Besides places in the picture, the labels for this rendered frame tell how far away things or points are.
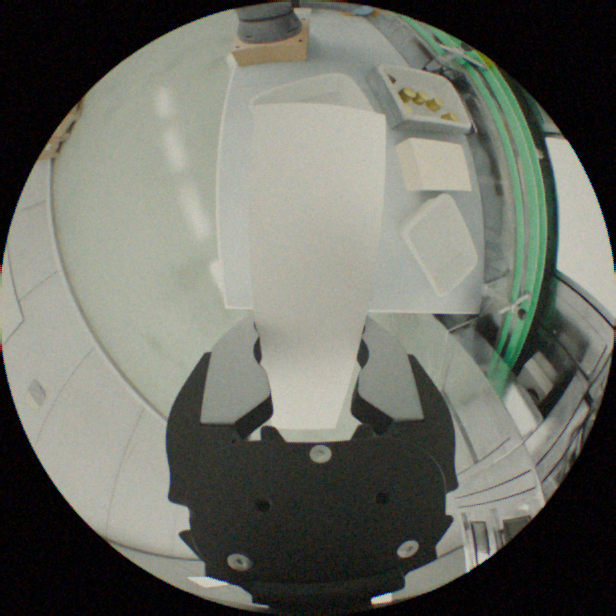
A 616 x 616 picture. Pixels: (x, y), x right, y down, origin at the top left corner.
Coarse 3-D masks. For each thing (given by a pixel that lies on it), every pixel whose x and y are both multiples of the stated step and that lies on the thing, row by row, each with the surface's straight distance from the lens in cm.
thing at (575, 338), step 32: (544, 160) 81; (544, 192) 81; (544, 288) 87; (576, 288) 81; (544, 320) 90; (576, 320) 84; (608, 320) 80; (544, 352) 94; (576, 352) 87; (608, 352) 83
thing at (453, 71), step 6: (426, 66) 69; (432, 66) 67; (438, 66) 65; (444, 66) 66; (450, 66) 67; (456, 66) 70; (432, 72) 68; (438, 72) 68; (444, 72) 68; (450, 72) 68; (456, 72) 70; (462, 72) 70; (450, 78) 72
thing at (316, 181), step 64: (256, 128) 10; (320, 128) 10; (384, 128) 11; (256, 192) 9; (320, 192) 9; (256, 256) 10; (320, 256) 9; (256, 320) 11; (320, 320) 11; (320, 384) 14
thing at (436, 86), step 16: (384, 64) 56; (384, 80) 52; (400, 80) 62; (416, 80) 64; (432, 80) 66; (432, 96) 68; (448, 96) 66; (416, 112) 59; (432, 112) 63; (448, 112) 66; (464, 112) 63
